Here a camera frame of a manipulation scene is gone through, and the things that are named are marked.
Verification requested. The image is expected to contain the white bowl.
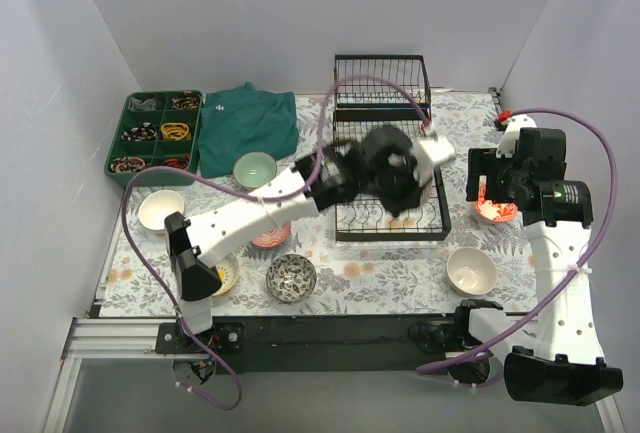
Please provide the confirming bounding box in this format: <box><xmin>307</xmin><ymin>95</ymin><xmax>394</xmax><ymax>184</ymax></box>
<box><xmin>138</xmin><ymin>189</ymin><xmax>185</xmax><ymax>233</ymax></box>

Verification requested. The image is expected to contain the cream bowl right side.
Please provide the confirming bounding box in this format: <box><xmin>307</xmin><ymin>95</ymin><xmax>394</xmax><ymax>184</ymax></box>
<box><xmin>446</xmin><ymin>247</ymin><xmax>498</xmax><ymax>296</ymax></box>

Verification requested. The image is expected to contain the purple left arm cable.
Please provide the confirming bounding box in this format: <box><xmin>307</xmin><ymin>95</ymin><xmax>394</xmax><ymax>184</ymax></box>
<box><xmin>121</xmin><ymin>74</ymin><xmax>434</xmax><ymax>412</ymax></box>

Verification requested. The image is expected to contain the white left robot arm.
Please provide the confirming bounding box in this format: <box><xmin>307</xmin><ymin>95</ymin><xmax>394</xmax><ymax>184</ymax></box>
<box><xmin>165</xmin><ymin>125</ymin><xmax>440</xmax><ymax>353</ymax></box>

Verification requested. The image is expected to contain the orange geometric patterned bowl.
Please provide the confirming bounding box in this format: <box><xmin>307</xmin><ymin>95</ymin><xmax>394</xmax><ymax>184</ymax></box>
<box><xmin>251</xmin><ymin>222</ymin><xmax>291</xmax><ymax>248</ymax></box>

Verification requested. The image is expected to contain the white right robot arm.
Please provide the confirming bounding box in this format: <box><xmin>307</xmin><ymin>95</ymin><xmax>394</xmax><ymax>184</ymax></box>
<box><xmin>452</xmin><ymin>127</ymin><xmax>623</xmax><ymax>406</ymax></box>

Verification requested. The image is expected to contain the black upright wire basket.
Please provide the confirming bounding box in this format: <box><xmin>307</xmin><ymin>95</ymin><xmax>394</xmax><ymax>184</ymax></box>
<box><xmin>333</xmin><ymin>54</ymin><xmax>432</xmax><ymax>118</ymax></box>

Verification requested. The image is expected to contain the dark green folded cloth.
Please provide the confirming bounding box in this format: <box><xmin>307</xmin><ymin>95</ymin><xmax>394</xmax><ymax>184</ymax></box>
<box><xmin>198</xmin><ymin>82</ymin><xmax>299</xmax><ymax>178</ymax></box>

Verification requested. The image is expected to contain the green compartment organizer tray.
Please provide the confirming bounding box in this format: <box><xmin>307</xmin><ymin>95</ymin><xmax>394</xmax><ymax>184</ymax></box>
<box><xmin>104</xmin><ymin>90</ymin><xmax>204</xmax><ymax>187</ymax></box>

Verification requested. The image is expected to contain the pale green ceramic bowl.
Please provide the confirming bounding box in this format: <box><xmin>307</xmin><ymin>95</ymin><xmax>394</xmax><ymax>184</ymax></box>
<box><xmin>232</xmin><ymin>151</ymin><xmax>278</xmax><ymax>190</ymax></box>

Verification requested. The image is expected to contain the yellow sun patterned bowl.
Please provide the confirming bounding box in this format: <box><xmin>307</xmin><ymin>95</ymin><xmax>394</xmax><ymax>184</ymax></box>
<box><xmin>213</xmin><ymin>254</ymin><xmax>240</xmax><ymax>297</ymax></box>

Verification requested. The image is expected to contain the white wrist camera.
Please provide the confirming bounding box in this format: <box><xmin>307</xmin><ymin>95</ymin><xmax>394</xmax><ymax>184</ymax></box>
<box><xmin>495</xmin><ymin>110</ymin><xmax>537</xmax><ymax>158</ymax></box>
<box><xmin>413</xmin><ymin>136</ymin><xmax>456</xmax><ymax>176</ymax></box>

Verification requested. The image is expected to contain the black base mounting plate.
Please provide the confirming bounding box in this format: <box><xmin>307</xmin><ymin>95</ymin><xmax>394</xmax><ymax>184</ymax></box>
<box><xmin>154</xmin><ymin>313</ymin><xmax>516</xmax><ymax>377</ymax></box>

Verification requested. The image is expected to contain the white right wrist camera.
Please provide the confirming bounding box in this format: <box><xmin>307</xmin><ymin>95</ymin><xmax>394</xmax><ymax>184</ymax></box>
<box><xmin>495</xmin><ymin>110</ymin><xmax>537</xmax><ymax>158</ymax></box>

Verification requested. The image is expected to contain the black leaf patterned bowl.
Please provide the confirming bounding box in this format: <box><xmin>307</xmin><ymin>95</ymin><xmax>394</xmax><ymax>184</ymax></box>
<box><xmin>265</xmin><ymin>254</ymin><xmax>317</xmax><ymax>303</ymax></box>

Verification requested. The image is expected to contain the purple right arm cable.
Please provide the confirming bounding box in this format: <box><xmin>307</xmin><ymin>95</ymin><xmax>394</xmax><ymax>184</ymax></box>
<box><xmin>415</xmin><ymin>107</ymin><xmax>618</xmax><ymax>388</ymax></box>

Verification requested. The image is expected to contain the black wire dish rack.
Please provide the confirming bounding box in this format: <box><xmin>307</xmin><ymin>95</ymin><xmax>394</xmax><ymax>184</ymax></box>
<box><xmin>333</xmin><ymin>120</ymin><xmax>451</xmax><ymax>243</ymax></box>

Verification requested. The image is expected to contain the orange floral patterned bowl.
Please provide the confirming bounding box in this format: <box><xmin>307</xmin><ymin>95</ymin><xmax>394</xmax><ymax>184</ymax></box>
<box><xmin>473</xmin><ymin>176</ymin><xmax>519</xmax><ymax>224</ymax></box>

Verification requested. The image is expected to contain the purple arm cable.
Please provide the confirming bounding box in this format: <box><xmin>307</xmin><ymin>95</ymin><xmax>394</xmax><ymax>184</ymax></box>
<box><xmin>415</xmin><ymin>107</ymin><xmax>618</xmax><ymax>388</ymax></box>
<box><xmin>121</xmin><ymin>74</ymin><xmax>434</xmax><ymax>412</ymax></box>

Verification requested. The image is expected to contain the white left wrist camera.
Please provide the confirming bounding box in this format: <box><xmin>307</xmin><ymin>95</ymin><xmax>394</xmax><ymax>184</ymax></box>
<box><xmin>413</xmin><ymin>136</ymin><xmax>456</xmax><ymax>176</ymax></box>

